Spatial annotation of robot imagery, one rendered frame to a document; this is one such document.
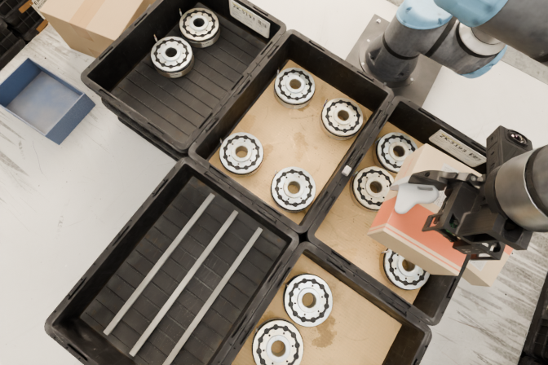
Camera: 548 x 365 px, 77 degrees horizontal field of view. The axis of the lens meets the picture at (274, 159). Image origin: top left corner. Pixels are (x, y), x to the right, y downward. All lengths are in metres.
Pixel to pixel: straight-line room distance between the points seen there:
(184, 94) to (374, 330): 0.70
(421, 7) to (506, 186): 0.64
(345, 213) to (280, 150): 0.21
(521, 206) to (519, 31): 0.15
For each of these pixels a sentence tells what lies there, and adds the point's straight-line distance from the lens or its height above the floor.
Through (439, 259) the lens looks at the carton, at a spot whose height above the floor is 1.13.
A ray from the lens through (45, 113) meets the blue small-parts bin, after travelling 1.16.
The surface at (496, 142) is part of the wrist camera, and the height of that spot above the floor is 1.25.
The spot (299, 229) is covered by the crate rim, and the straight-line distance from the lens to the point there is 0.70.
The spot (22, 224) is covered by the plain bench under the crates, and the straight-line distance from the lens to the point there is 1.09.
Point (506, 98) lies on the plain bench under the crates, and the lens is 1.31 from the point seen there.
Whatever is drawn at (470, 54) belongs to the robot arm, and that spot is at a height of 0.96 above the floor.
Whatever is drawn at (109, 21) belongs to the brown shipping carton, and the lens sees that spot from 1.04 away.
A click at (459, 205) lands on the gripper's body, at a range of 0.45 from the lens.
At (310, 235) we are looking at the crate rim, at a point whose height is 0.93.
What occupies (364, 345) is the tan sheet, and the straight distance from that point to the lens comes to 0.84.
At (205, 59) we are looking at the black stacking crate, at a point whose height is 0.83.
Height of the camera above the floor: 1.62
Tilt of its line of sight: 72 degrees down
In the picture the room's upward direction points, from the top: 12 degrees clockwise
